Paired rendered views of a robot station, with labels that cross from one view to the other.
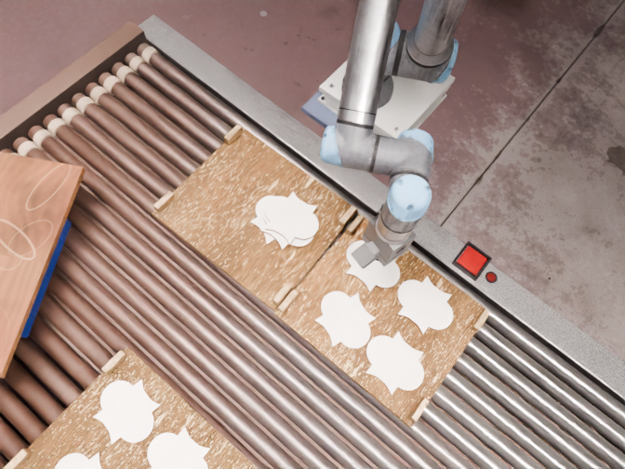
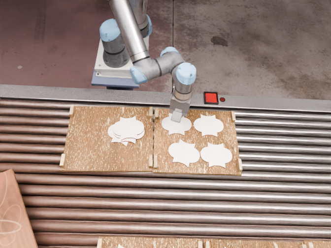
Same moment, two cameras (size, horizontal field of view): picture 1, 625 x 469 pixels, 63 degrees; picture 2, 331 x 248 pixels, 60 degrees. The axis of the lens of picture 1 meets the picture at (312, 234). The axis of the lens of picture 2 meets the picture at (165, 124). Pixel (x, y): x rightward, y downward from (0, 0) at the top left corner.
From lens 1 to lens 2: 0.34 m
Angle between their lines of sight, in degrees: 18
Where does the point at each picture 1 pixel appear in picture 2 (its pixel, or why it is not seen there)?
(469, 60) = not seen: hidden behind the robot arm
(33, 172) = not seen: outside the picture
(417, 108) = not seen: hidden behind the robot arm
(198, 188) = (74, 144)
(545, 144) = (187, 51)
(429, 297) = (208, 121)
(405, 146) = (168, 55)
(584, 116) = (192, 33)
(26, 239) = (9, 221)
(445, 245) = (196, 99)
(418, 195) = (190, 69)
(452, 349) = (231, 134)
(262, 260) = (129, 154)
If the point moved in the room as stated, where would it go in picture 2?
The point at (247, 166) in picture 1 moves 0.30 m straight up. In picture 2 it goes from (89, 120) to (78, 80)
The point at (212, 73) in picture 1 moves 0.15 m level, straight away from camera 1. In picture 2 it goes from (37, 92) to (19, 77)
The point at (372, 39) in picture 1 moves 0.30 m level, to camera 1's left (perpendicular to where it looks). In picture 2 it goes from (128, 18) to (49, 43)
